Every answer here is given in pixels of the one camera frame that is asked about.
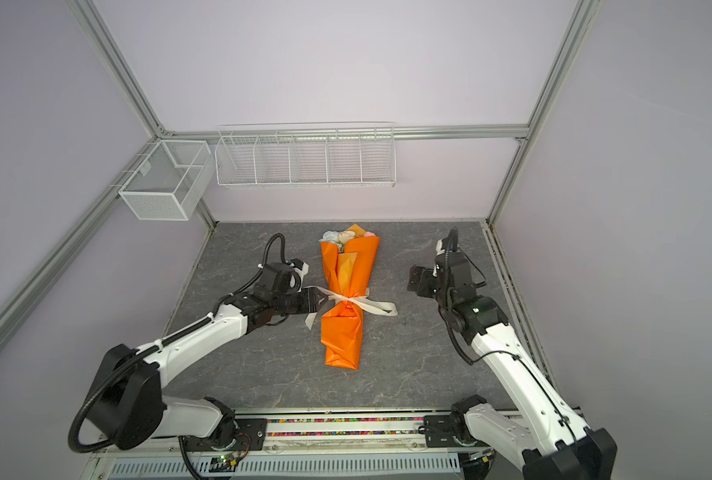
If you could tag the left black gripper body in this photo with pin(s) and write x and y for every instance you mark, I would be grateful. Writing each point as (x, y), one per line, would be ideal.
(294, 302)

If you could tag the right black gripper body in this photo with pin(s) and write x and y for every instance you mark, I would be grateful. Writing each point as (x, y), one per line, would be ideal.
(428, 286)

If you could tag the orange wrapping paper sheet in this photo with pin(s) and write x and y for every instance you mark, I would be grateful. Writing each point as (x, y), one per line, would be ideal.
(347, 259)

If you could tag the white printed ribbon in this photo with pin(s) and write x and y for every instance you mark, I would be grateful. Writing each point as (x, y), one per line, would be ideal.
(362, 303)

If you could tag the white fake rose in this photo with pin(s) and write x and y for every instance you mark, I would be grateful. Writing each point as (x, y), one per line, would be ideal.
(332, 237)

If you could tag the cream fake rose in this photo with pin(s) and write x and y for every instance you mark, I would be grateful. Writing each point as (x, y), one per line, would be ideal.
(344, 237)

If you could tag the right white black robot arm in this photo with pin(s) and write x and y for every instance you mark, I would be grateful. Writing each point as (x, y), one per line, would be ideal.
(555, 442)

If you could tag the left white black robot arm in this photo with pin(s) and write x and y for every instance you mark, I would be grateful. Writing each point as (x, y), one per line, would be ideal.
(125, 405)

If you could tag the white mesh box basket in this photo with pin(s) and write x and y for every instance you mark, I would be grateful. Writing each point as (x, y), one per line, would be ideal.
(170, 181)

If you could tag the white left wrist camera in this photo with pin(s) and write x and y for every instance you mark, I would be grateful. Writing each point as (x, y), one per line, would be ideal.
(299, 271)

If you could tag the white wire shelf basket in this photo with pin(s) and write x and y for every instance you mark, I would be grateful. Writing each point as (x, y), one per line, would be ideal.
(306, 154)

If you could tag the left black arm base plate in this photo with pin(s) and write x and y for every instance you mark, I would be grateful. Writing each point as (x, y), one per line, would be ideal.
(236, 435)

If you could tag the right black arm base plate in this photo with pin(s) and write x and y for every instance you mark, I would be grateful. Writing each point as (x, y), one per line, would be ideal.
(444, 431)

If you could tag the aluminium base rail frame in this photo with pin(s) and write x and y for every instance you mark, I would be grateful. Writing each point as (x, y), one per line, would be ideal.
(323, 433)

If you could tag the white slotted cable duct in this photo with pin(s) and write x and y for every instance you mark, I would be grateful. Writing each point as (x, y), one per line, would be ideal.
(295, 466)

